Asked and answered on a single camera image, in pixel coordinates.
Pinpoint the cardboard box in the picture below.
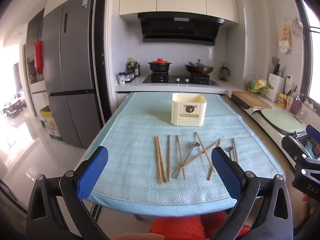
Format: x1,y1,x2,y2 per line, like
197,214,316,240
40,105,63,141

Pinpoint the black gas stove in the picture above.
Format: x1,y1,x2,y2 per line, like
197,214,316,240
143,73,219,87

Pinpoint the light blue table mat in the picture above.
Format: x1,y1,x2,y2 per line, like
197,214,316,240
86,92,289,217

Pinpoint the wooden chopstick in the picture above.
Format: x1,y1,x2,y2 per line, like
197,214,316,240
195,132,215,172
232,138,238,163
176,135,185,180
155,136,163,185
180,139,220,169
207,138,221,180
167,135,171,182
156,136,167,183

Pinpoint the sauce bottles group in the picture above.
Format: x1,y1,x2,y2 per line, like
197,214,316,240
126,56,140,76

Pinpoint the white spice jar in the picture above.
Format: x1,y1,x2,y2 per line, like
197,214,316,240
118,72,125,85

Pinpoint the wooden cutting board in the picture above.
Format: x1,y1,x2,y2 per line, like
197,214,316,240
231,91,274,110

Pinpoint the cream utensil holder box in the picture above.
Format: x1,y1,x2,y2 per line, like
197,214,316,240
171,93,207,127

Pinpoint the yellow cup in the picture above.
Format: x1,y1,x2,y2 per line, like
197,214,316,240
277,93,288,108

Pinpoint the grey refrigerator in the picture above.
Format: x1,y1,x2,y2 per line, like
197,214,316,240
42,0,102,148

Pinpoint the green round tray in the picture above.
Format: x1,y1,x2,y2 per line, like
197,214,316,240
261,109,306,135

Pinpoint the red clothing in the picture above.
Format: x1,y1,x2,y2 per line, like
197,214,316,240
147,211,251,240

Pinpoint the black range hood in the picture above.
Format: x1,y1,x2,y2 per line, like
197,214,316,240
137,11,225,46

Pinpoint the wok with glass lid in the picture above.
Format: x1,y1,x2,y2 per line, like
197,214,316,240
185,59,214,76

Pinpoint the white knife block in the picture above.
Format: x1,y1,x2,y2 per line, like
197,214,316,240
265,73,285,102

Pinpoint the dark glass kettle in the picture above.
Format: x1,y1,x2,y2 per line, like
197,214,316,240
219,65,229,81

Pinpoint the spice jar rack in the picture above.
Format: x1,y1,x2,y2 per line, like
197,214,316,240
123,70,136,83

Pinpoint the black pot red lid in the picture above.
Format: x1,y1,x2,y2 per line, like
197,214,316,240
148,58,171,73

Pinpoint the yellow green fruit bag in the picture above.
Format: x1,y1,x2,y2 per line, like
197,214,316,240
247,72,274,96

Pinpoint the wall calendar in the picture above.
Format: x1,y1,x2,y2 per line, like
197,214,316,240
279,22,292,54

